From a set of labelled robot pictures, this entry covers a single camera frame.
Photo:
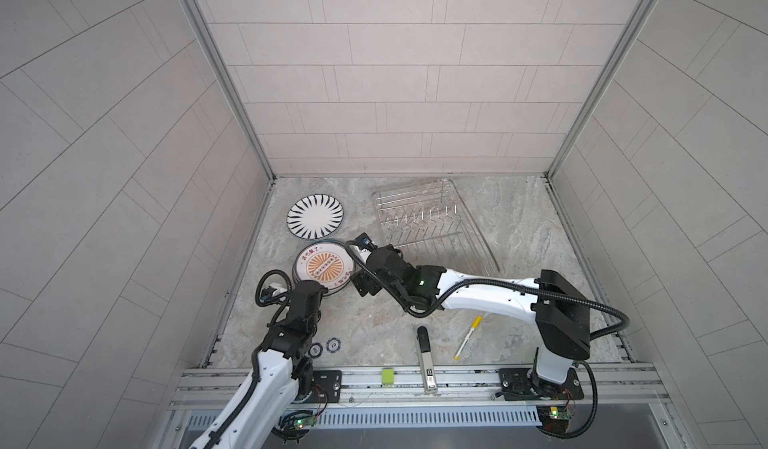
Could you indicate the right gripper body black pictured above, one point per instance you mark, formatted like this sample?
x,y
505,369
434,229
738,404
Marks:
x,y
372,280

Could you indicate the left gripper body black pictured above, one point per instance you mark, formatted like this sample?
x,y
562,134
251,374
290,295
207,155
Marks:
x,y
318,292

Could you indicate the red text white plate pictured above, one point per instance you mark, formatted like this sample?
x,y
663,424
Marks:
x,y
326,262

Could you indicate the blue striped white plate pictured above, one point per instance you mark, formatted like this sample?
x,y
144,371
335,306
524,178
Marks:
x,y
315,216

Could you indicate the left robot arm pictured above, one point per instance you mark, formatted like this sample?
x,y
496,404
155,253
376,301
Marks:
x,y
282,371

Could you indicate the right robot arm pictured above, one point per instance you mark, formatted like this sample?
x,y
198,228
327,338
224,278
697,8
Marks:
x,y
567,321

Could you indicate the yellow white marker pen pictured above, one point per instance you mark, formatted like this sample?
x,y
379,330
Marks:
x,y
476,322

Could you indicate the left green circuit board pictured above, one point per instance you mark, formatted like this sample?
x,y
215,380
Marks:
x,y
299,421

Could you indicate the green circuit board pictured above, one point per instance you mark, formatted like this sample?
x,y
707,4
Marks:
x,y
555,419
299,421

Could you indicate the green small block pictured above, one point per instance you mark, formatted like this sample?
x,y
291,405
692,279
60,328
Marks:
x,y
387,376

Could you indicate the black silver handheld tool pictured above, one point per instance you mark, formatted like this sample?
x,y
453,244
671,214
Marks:
x,y
426,361

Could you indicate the perforated vent strip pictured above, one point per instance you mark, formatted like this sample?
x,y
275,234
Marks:
x,y
428,417

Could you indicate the right green circuit board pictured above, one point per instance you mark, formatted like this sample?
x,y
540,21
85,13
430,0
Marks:
x,y
555,419

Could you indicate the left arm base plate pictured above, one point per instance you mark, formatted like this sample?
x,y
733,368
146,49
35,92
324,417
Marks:
x,y
319,387

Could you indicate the metal wire dish rack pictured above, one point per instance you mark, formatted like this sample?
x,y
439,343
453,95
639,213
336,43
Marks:
x,y
430,223

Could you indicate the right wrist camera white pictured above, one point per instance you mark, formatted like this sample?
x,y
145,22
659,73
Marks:
x,y
364,242

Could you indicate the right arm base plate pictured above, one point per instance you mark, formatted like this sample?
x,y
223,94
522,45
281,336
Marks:
x,y
521,384

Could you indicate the aluminium front rail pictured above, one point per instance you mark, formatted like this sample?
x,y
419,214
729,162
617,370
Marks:
x,y
622,383

